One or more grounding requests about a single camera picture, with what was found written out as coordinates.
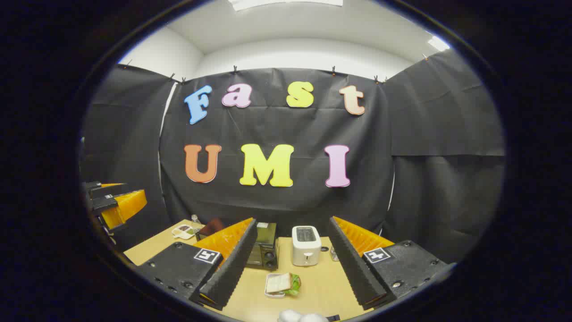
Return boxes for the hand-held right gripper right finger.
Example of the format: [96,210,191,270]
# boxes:
[328,216,456,311]

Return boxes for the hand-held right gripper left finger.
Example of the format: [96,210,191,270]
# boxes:
[135,218,258,311]

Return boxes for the black electric oven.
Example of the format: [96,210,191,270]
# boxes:
[196,218,280,271]

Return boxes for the lettuce sandwich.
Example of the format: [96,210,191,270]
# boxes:
[267,273,301,297]

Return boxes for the white rectangular tray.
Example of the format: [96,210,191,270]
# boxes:
[265,273,287,299]

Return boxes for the white toaster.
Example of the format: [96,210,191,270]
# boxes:
[292,225,322,267]

